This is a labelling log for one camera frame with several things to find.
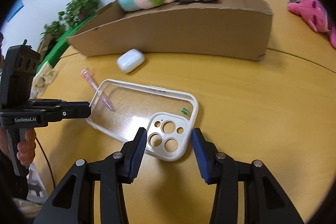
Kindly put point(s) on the brown cardboard box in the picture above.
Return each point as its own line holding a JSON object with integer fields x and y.
{"x": 232, "y": 28}

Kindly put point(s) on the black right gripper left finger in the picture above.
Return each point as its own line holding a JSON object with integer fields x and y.
{"x": 72, "y": 201}

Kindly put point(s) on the white clear phone case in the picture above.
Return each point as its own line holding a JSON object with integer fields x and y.
{"x": 119, "y": 109}

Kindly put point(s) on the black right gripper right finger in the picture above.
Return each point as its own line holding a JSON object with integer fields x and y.
{"x": 265, "y": 201}

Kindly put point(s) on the person left hand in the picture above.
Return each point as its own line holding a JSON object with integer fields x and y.
{"x": 26, "y": 148}

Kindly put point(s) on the green potted plant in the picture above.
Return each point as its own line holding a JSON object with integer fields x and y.
{"x": 75, "y": 12}

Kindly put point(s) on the pink glitter pen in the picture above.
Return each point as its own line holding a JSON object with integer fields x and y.
{"x": 87, "y": 74}

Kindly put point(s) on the black left tracking camera module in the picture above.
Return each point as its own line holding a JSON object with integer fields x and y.
{"x": 19, "y": 70}

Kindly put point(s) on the white earbuds case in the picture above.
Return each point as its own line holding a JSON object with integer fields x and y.
{"x": 130, "y": 60}

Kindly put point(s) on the pink plush toy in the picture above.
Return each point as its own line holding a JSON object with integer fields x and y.
{"x": 315, "y": 15}

